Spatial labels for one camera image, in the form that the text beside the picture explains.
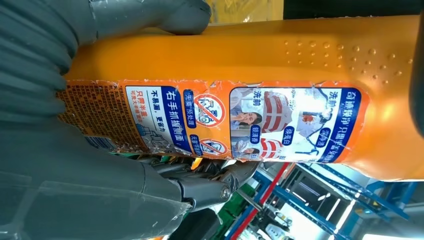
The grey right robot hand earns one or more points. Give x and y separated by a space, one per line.
66 192

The blue metal shelving rack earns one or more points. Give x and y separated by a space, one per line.
364 194

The black carrying case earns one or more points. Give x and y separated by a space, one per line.
198 227

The green plastic crate stack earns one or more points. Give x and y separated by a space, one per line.
228 215

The red pole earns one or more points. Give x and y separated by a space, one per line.
264 195

